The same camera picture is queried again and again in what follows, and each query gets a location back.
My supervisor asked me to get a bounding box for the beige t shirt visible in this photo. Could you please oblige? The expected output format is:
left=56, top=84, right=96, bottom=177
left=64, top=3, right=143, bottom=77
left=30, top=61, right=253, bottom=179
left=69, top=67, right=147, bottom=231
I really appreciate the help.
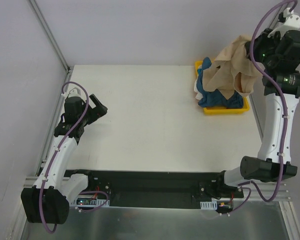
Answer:
left=202, top=34, right=262, bottom=100

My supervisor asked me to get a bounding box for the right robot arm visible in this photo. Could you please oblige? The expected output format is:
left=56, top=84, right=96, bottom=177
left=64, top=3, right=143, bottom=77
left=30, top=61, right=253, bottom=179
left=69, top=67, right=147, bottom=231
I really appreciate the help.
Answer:
left=215, top=28, right=300, bottom=198

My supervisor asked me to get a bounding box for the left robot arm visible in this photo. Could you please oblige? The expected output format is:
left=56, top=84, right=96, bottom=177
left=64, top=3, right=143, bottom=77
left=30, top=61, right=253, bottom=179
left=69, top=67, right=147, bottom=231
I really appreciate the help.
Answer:
left=21, top=94, right=108, bottom=225

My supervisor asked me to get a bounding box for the white cloth in bin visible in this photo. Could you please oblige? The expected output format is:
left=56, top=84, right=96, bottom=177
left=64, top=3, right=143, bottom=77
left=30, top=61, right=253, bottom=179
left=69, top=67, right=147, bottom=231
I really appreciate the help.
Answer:
left=193, top=65, right=203, bottom=100

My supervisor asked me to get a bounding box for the blue t shirt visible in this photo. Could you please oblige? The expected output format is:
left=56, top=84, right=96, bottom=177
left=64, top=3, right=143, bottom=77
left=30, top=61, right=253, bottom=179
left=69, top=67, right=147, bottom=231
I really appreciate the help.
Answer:
left=197, top=57, right=243, bottom=109

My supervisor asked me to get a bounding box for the yellow plastic bin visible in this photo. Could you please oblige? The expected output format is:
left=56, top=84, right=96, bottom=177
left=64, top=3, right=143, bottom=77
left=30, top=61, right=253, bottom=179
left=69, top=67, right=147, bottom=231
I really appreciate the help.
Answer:
left=194, top=60, right=250, bottom=116

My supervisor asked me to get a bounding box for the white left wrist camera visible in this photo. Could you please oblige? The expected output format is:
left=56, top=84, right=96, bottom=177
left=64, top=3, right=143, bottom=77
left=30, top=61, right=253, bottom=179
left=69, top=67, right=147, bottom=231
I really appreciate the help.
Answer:
left=61, top=87, right=81, bottom=99

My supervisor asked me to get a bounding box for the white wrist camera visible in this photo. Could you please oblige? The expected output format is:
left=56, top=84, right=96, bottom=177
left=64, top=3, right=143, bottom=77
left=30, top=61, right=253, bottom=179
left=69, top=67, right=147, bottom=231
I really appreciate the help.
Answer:
left=267, top=7, right=300, bottom=38
left=61, top=87, right=81, bottom=99

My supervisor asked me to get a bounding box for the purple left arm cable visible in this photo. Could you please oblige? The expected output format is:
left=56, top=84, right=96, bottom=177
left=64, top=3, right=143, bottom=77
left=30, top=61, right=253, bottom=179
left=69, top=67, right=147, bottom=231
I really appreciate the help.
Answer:
left=39, top=81, right=109, bottom=234

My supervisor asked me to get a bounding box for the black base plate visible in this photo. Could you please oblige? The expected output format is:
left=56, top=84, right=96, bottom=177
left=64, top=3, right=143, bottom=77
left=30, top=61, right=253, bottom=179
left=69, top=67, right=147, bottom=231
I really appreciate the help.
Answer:
left=64, top=169, right=244, bottom=209

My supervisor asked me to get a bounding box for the left white cable duct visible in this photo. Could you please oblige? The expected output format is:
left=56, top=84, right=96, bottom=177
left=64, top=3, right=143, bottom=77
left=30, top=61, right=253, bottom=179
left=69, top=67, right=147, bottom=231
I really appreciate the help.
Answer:
left=69, top=198, right=110, bottom=208

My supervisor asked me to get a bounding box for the white cable duct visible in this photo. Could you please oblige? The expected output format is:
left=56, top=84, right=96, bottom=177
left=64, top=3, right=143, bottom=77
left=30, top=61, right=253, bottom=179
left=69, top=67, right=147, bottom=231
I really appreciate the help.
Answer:
left=69, top=198, right=110, bottom=208
left=200, top=200, right=218, bottom=211

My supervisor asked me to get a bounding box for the left aluminium frame post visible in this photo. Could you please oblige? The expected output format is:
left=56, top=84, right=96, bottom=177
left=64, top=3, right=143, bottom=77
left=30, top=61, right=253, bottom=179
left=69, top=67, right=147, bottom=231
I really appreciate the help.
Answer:
left=27, top=0, right=72, bottom=74

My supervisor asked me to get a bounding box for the right white cable duct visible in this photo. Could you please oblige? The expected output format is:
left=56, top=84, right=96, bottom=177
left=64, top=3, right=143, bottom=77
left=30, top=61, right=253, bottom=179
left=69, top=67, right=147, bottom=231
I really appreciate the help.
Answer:
left=200, top=200, right=218, bottom=211

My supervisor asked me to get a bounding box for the aluminium front rail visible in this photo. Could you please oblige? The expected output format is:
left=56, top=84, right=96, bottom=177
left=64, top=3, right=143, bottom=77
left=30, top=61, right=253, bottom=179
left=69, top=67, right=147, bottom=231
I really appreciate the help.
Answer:
left=23, top=176, right=293, bottom=202

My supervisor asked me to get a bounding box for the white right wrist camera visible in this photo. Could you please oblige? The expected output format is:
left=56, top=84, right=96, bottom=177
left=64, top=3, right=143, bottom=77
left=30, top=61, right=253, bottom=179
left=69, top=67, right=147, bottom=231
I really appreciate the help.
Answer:
left=267, top=7, right=300, bottom=38

